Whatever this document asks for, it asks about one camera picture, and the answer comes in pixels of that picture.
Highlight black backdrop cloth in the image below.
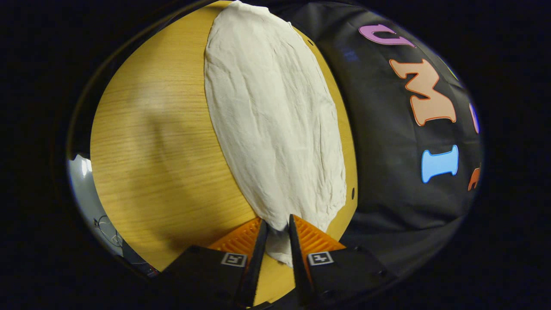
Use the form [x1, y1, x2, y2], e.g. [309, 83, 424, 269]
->
[267, 0, 485, 276]

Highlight thin grey cable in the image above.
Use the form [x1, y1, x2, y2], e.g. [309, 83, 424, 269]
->
[94, 214, 126, 249]

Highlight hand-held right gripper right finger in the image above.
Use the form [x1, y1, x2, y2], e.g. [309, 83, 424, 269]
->
[288, 214, 396, 307]

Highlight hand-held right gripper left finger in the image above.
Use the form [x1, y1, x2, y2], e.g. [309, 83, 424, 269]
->
[161, 217, 269, 309]

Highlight white jeans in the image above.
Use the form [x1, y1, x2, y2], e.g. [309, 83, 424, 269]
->
[204, 0, 347, 267]

